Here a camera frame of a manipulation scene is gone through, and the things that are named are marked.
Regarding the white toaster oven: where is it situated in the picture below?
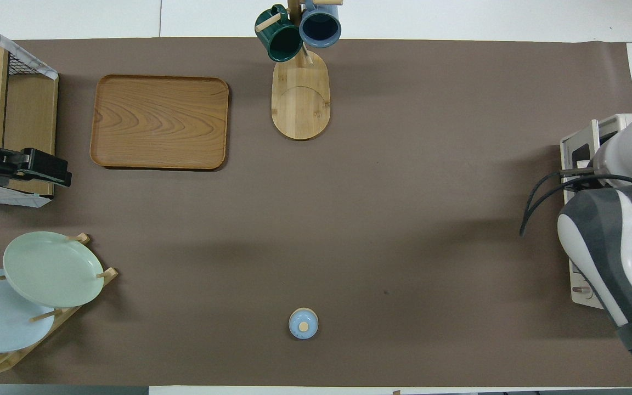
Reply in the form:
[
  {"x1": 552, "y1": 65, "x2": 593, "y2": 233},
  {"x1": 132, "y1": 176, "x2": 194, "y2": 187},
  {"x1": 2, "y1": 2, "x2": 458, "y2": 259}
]
[{"x1": 559, "y1": 114, "x2": 632, "y2": 311}]

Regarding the white checked cloth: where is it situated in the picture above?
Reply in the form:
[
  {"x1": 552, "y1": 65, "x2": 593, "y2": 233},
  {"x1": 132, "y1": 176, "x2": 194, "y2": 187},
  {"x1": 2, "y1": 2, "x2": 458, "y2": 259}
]
[
  {"x1": 0, "y1": 12, "x2": 59, "y2": 80},
  {"x1": 0, "y1": 184, "x2": 53, "y2": 208}
]

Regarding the wooden shelf box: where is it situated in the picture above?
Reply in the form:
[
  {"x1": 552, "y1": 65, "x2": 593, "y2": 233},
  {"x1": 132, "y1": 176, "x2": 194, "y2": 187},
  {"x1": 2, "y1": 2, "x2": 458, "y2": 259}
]
[{"x1": 0, "y1": 41, "x2": 59, "y2": 197}]

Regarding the pale green plate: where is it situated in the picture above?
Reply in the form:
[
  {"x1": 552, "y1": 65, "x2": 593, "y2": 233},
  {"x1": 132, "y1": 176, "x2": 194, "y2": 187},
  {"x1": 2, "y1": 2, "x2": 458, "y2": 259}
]
[{"x1": 3, "y1": 231, "x2": 105, "y2": 308}]

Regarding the wooden serving tray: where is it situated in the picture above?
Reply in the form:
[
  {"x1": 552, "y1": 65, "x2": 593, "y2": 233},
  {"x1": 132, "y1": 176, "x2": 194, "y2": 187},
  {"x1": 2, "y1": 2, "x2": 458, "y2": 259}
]
[{"x1": 90, "y1": 75, "x2": 230, "y2": 171}]

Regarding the wooden plate rack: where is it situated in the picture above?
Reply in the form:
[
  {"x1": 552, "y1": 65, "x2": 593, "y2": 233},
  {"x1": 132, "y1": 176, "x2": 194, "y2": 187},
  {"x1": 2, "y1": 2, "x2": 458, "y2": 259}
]
[{"x1": 0, "y1": 233, "x2": 119, "y2": 376}]

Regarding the wooden mug tree stand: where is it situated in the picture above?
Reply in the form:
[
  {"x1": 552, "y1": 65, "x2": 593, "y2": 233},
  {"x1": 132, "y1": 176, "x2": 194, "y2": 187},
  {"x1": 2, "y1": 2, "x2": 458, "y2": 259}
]
[{"x1": 256, "y1": 0, "x2": 344, "y2": 141}]

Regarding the dark green mug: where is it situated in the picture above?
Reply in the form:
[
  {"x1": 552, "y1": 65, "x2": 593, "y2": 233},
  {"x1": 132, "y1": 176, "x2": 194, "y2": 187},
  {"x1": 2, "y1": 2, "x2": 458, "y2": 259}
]
[{"x1": 255, "y1": 4, "x2": 304, "y2": 63}]

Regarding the blue mug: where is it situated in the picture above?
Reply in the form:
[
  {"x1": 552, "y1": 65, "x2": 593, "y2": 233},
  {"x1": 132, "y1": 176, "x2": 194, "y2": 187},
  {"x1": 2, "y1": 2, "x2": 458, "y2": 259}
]
[{"x1": 298, "y1": 0, "x2": 343, "y2": 48}]

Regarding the brown table mat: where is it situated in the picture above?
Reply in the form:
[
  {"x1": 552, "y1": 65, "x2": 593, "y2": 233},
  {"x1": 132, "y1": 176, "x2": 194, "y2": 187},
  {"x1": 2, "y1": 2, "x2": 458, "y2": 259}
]
[{"x1": 0, "y1": 37, "x2": 632, "y2": 387}]

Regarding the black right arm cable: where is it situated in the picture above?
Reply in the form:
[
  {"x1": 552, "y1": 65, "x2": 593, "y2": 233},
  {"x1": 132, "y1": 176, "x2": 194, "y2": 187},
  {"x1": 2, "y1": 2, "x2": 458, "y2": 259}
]
[{"x1": 519, "y1": 172, "x2": 632, "y2": 286}]

